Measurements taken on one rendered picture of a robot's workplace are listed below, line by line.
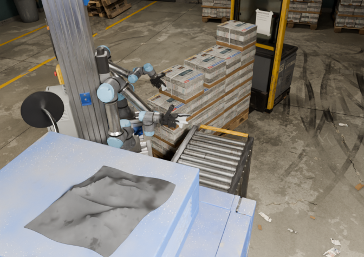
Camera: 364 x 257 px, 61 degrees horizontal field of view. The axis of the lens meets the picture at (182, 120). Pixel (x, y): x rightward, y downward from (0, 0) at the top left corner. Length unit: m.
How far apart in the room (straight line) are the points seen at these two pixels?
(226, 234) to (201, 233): 0.08
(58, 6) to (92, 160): 1.41
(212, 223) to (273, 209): 2.16
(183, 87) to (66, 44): 1.17
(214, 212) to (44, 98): 0.81
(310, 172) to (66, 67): 2.69
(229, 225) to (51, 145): 0.67
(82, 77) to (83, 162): 1.43
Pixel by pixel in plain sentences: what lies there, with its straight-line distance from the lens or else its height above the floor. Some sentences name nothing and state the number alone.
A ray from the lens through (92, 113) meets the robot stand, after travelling 2.58.
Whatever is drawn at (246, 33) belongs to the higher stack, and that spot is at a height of 1.26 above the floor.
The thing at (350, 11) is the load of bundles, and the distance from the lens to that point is 7.91.
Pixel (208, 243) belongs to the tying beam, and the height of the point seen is 1.55.
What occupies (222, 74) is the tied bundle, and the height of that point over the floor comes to 0.92.
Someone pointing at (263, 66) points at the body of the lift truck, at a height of 0.61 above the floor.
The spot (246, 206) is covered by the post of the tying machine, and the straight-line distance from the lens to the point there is 1.15.
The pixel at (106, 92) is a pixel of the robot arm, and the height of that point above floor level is 1.42.
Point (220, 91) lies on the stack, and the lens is 3.50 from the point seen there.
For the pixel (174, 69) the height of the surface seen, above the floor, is 1.06.
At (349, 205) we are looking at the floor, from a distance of 3.50.
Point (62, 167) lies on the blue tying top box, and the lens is 1.07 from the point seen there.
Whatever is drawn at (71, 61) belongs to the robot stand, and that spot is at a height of 1.54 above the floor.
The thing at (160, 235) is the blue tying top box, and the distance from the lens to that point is 0.82.
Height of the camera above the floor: 2.42
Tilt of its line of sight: 35 degrees down
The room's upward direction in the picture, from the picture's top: 2 degrees counter-clockwise
